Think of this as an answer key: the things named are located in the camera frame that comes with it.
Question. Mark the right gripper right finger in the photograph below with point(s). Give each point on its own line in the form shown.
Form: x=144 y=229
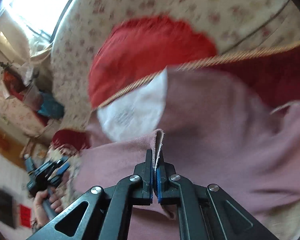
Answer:
x=205 y=212

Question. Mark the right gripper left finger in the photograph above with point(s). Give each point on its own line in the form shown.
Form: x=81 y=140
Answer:
x=103 y=213

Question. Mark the mauve pink small garment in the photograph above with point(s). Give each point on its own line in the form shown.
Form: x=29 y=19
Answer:
x=211 y=127

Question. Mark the person's left hand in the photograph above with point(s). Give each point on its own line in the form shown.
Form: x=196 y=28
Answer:
x=43 y=200

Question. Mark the cluttered shelf items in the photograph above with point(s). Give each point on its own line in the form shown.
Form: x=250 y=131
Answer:
x=35 y=112

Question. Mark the red ruffled pillow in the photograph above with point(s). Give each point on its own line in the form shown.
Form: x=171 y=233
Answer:
x=140 y=47

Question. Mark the red white plush blanket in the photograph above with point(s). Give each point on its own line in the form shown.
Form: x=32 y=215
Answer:
x=265 y=72

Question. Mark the floral beige quilt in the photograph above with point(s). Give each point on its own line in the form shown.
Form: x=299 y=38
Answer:
x=233 y=25

